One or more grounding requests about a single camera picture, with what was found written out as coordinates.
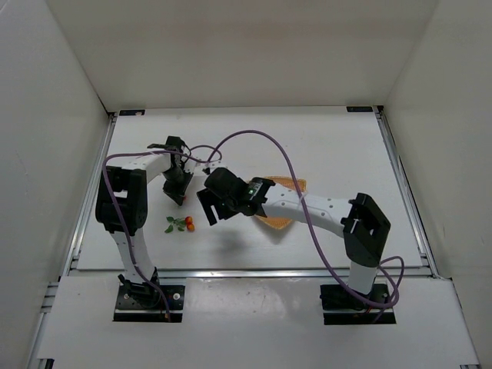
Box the cherry sprig with green leaves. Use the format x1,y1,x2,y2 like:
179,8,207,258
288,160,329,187
165,216,195,234

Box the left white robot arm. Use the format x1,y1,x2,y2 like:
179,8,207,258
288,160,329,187
95,136,193,285

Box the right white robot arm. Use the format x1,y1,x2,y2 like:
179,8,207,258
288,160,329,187
197,168,391,297

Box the woven orange fruit basket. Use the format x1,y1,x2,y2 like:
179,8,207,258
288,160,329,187
254,176,307,230

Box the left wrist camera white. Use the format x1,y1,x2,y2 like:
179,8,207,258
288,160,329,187
184,159,204,177

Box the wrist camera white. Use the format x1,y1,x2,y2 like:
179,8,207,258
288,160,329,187
184,159,204,177
202,160,228,175

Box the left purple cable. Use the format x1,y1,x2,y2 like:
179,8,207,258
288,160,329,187
102,145,224,322

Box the purple cable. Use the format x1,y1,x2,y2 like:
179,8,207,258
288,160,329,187
205,129,407,324
102,145,224,322

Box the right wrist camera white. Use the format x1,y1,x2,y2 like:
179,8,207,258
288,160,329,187
202,160,228,175

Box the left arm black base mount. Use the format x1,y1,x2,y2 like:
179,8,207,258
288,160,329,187
113,284,185,323

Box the aluminium frame rail left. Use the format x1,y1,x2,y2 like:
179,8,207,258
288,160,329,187
26,112,118,368

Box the aluminium frame rail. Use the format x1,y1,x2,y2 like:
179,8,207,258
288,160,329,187
373,105,444,280
26,112,118,368
65,266,439,280

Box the aluminium frame rail front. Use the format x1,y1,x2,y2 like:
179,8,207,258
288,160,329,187
65,266,439,280

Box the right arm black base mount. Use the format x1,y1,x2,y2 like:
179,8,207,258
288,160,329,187
320,284,397,326

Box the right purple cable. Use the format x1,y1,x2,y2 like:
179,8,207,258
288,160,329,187
205,129,407,324

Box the aluminium frame rail right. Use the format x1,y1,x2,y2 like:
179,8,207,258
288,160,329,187
373,105,444,280

